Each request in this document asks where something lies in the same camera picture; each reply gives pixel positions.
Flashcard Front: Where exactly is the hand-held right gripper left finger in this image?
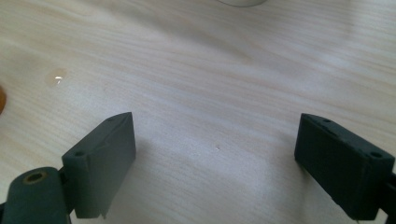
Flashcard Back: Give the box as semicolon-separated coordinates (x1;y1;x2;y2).
61;111;137;219

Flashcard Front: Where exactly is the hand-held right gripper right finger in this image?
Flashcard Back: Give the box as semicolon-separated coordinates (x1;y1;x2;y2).
293;113;396;221

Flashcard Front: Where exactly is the clear liquid drop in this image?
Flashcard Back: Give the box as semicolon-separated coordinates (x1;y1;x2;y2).
45;67;68;88

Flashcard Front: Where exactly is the orange round object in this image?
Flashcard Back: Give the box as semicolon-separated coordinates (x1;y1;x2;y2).
0;85;7;116

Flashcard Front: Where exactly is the white round container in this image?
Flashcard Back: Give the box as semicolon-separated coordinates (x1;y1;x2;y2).
216;0;269;8

